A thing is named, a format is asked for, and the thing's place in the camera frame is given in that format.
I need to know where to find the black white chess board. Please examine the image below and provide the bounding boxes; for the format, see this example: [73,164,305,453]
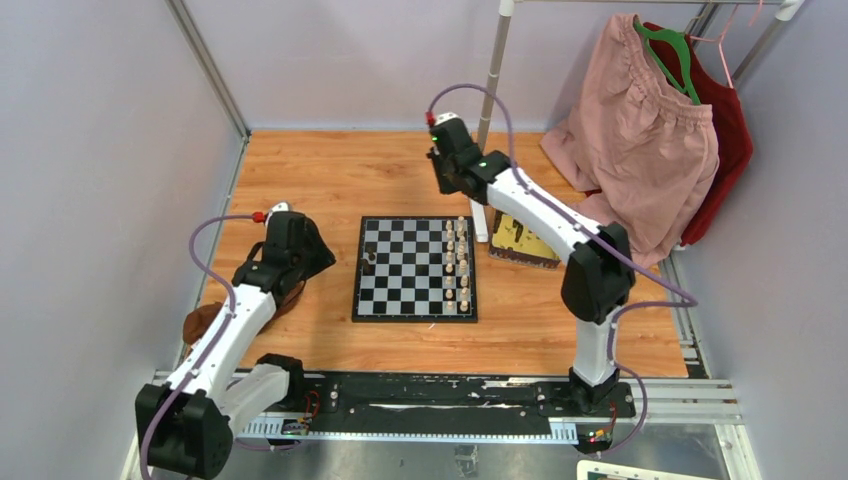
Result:
[352,216,479,323]

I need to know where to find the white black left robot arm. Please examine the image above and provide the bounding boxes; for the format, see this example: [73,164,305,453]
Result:
[134,202,336,479]

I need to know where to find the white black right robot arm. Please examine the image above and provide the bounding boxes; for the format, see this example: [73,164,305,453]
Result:
[426,113,635,418]

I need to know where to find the gold tin box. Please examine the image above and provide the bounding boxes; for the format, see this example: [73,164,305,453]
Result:
[488,211,561,270]

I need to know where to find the brown cloth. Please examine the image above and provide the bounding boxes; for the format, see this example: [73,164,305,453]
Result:
[182,284,306,346]

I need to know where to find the pink garment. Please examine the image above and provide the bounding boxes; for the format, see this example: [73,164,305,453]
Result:
[540,14,719,267]

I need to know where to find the green clothes hanger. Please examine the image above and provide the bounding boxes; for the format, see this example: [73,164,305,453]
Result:
[633,21,702,106]

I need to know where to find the red garment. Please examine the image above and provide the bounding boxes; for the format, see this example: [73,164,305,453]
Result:
[632,19,753,246]

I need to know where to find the pink clothes hanger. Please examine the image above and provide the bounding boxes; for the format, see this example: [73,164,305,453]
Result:
[686,1,764,89]

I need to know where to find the white tablet corner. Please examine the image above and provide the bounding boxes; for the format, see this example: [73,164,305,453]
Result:
[576,460,710,480]

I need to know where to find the white clothes rack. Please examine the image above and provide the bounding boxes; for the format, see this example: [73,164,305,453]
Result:
[460,0,806,244]

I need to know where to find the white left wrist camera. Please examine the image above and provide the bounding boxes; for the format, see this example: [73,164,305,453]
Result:
[251,202,290,224]

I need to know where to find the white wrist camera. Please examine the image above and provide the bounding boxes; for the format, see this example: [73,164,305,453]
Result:
[425,111,459,128]
[251,202,290,224]

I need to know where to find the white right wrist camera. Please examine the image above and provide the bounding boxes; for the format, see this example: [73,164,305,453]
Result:
[425,111,459,128]

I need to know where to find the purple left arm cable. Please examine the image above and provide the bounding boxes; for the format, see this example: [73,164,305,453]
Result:
[139,213,270,480]

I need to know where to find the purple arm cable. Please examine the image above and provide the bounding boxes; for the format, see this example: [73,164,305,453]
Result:
[139,213,270,480]
[427,83,698,458]

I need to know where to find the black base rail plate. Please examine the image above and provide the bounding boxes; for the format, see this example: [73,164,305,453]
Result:
[241,370,637,439]

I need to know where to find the aluminium frame post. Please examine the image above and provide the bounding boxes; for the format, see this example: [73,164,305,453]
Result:
[165,0,251,143]

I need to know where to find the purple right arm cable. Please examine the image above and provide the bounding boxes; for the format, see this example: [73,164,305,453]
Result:
[427,83,698,458]

